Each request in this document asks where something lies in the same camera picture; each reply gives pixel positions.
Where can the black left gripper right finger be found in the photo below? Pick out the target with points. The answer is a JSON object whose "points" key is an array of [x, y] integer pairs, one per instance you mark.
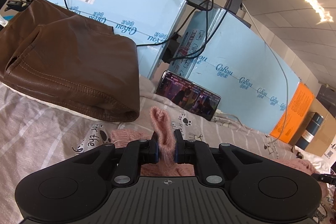
{"points": [[258, 187]]}

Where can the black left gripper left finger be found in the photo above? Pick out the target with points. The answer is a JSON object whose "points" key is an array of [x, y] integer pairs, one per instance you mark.
{"points": [[75, 188]]}

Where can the pink knitted sweater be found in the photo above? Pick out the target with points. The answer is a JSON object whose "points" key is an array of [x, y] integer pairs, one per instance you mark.
{"points": [[165, 139]]}

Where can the white garment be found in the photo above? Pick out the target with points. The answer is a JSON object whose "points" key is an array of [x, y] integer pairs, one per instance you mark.
{"points": [[320, 164]]}

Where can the dark blue thermos bottle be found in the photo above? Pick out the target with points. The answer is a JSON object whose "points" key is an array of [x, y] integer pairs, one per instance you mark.
{"points": [[310, 131]]}

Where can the brown cardboard box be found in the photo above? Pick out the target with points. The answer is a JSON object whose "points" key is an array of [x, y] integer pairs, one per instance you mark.
{"points": [[325, 134]]}

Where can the grey striped cartoon bedsheet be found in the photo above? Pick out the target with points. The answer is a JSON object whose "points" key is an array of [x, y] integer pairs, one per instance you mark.
{"points": [[35, 135]]}

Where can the orange printed sheet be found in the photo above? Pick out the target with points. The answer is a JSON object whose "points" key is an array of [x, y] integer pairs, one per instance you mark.
{"points": [[296, 112]]}

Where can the black smartphone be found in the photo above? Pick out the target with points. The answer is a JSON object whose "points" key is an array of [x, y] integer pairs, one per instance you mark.
{"points": [[188, 95]]}

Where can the brown leather jacket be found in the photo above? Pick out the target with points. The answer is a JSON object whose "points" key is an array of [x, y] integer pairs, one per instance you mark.
{"points": [[59, 57]]}

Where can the large blue tissue box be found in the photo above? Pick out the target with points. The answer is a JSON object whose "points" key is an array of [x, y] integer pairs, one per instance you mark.
{"points": [[220, 53]]}

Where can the black power adapter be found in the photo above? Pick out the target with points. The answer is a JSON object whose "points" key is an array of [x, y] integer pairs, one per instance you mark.
{"points": [[233, 6]]}

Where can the left blue tissue box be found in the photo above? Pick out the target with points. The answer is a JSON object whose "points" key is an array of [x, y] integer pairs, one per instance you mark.
{"points": [[147, 22]]}

